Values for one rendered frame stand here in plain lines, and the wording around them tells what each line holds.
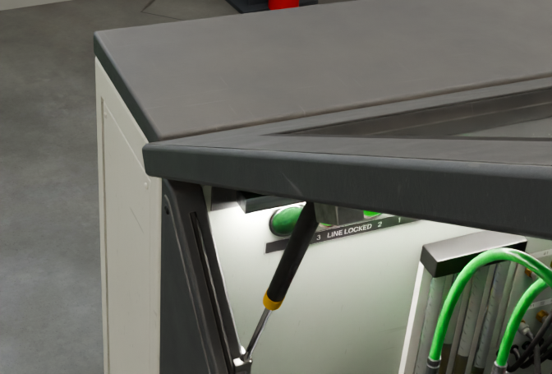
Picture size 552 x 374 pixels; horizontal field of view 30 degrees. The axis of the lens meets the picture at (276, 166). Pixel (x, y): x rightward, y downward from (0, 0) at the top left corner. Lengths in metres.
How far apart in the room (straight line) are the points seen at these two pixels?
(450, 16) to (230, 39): 0.34
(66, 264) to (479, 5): 2.10
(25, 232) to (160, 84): 2.31
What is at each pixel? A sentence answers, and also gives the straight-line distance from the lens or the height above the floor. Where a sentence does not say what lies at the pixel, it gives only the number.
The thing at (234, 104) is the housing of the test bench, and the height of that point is 1.50.
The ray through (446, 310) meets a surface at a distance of 1.35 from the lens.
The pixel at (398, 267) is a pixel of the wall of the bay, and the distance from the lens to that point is 1.39.
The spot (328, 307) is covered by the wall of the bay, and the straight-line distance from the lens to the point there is 1.38.
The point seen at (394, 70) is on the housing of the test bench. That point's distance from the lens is 1.35.
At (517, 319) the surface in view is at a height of 1.25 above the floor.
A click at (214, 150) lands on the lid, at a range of 0.94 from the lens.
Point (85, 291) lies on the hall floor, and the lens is 3.28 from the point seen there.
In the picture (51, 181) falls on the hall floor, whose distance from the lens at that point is 3.78.
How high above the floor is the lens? 2.11
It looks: 33 degrees down
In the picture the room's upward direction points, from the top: 5 degrees clockwise
